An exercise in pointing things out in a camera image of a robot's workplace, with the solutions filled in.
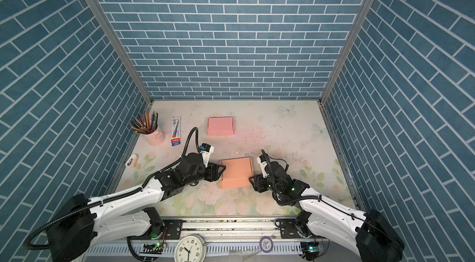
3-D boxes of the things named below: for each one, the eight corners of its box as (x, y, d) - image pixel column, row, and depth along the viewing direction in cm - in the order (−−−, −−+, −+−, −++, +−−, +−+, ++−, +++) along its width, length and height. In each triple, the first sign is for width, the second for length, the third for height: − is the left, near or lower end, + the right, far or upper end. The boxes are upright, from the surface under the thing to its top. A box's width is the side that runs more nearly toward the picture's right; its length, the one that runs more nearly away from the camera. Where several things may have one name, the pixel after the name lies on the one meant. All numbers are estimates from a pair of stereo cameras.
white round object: (128, 167, 94) (125, 164, 91) (133, 156, 98) (130, 153, 95) (136, 167, 94) (133, 164, 92) (140, 156, 98) (138, 153, 95)
